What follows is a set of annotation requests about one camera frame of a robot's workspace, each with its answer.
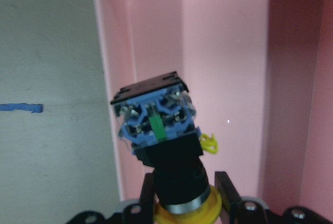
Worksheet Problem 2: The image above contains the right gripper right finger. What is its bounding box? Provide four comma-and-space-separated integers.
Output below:
214, 171, 241, 220

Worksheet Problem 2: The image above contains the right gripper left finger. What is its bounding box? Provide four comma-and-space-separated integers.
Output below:
139, 173, 156, 224

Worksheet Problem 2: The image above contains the pink plastic bin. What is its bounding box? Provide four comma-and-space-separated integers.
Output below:
94, 0, 332, 219

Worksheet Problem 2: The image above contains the yellow push button switch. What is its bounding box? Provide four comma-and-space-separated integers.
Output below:
110, 71, 222, 223

